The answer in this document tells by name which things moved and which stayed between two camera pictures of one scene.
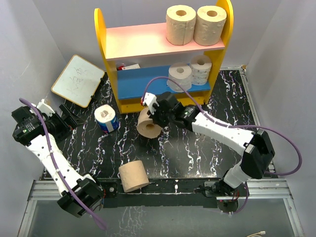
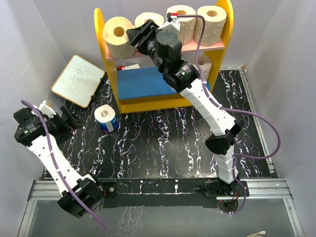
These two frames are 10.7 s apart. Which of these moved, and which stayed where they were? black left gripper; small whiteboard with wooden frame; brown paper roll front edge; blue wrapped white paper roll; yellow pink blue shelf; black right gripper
Moved: brown paper roll front edge; black right gripper
Stayed: small whiteboard with wooden frame; black left gripper; blue wrapped white paper roll; yellow pink blue shelf
